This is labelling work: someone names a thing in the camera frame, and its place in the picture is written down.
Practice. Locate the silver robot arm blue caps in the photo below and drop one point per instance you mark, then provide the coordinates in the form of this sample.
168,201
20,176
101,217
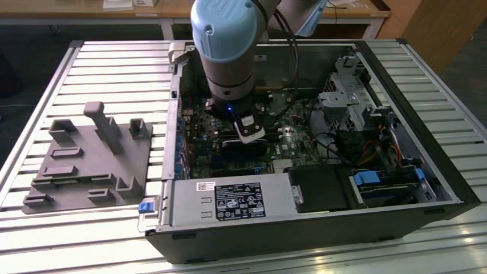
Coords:
228,77

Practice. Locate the graphics card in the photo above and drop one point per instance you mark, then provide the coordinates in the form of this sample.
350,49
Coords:
235,151

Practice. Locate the green motherboard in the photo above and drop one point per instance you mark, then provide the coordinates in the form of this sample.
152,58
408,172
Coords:
296,145

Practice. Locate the silver chipset heatsink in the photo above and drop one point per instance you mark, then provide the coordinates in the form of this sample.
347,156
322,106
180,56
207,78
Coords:
283,165

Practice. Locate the silver metal drive cage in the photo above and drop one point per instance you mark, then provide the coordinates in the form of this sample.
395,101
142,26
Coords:
342,102

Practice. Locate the black power supply label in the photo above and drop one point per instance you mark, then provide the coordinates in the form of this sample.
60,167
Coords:
239,202

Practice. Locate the silver power supply unit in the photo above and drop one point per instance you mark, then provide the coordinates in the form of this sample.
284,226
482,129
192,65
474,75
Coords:
186,199

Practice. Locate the black drive bay box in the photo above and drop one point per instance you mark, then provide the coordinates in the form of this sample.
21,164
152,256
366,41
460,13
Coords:
319,188

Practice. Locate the grey parts rack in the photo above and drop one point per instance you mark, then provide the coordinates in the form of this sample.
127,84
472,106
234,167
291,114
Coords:
95,160

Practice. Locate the blue case latch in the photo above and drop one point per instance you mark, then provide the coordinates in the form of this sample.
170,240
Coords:
146,207

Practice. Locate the white box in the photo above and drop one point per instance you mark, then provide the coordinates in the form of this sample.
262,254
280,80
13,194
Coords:
144,2
117,5

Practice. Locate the hard disk in blue carrier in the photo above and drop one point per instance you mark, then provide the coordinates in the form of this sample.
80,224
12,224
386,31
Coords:
367,178

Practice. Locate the black open PC case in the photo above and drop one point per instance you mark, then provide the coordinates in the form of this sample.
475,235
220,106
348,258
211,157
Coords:
266,242

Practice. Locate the wooden desk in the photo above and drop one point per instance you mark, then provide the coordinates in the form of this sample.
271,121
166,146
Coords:
76,14

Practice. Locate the blue plastic clip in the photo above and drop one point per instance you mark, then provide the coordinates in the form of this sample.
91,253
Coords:
419,174

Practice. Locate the wooden cabinet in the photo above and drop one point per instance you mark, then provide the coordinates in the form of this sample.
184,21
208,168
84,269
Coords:
448,28

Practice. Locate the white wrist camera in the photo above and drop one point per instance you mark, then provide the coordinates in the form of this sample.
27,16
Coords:
248,131

